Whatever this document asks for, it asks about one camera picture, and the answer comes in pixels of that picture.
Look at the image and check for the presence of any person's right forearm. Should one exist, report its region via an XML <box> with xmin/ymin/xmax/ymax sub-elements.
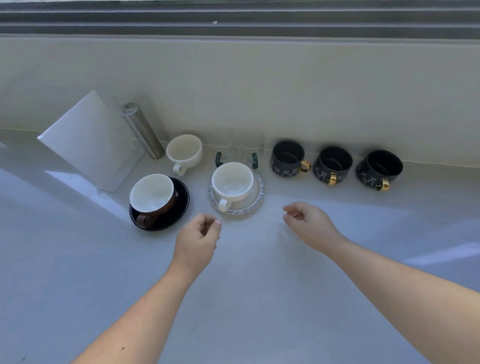
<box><xmin>330</xmin><ymin>239</ymin><xmax>480</xmax><ymax>364</ymax></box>

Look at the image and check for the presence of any clear patterned glass saucer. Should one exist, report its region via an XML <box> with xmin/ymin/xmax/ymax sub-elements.
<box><xmin>208</xmin><ymin>171</ymin><xmax>266</xmax><ymax>217</ymax></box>

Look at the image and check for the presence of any clear glass cup green handle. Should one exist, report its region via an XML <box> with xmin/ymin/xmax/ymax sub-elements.
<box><xmin>240</xmin><ymin>129</ymin><xmax>266</xmax><ymax>170</ymax></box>
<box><xmin>214</xmin><ymin>129</ymin><xmax>245</xmax><ymax>169</ymax></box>

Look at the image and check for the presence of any person's right hand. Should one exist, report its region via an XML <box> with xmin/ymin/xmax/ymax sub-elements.
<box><xmin>282</xmin><ymin>202</ymin><xmax>350</xmax><ymax>258</ymax></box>

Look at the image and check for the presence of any grey window track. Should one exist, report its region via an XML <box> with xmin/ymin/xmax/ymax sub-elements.
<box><xmin>0</xmin><ymin>0</ymin><xmax>480</xmax><ymax>39</ymax></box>

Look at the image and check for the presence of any person's left forearm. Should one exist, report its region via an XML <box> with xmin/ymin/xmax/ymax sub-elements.
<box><xmin>70</xmin><ymin>262</ymin><xmax>197</xmax><ymax>364</ymax></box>

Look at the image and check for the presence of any black saucer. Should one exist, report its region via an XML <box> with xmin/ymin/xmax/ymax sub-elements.
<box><xmin>129</xmin><ymin>176</ymin><xmax>190</xmax><ymax>232</ymax></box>

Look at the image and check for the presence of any white cutting board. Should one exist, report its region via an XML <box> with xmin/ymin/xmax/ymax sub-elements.
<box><xmin>37</xmin><ymin>89</ymin><xmax>145</xmax><ymax>193</ymax></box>

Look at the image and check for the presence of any person's left hand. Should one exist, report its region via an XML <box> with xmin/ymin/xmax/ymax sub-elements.
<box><xmin>170</xmin><ymin>214</ymin><xmax>223</xmax><ymax>280</ymax></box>

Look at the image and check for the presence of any stainless steel cylinder grinder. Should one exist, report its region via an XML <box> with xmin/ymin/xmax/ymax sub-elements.
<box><xmin>120</xmin><ymin>102</ymin><xmax>166</xmax><ymax>161</ymax></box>

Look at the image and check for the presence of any brown cup white inside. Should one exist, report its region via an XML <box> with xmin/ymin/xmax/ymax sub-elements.
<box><xmin>129</xmin><ymin>173</ymin><xmax>178</xmax><ymax>229</ymax></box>

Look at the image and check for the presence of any cream ceramic cup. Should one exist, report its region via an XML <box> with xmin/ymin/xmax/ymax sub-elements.
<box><xmin>165</xmin><ymin>134</ymin><xmax>204</xmax><ymax>177</ymax></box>

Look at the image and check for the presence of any black mug gold handle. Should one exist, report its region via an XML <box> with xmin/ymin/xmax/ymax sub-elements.
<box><xmin>313</xmin><ymin>146</ymin><xmax>354</xmax><ymax>187</ymax></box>
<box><xmin>269</xmin><ymin>140</ymin><xmax>312</xmax><ymax>179</ymax></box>
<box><xmin>355</xmin><ymin>149</ymin><xmax>404</xmax><ymax>192</ymax></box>

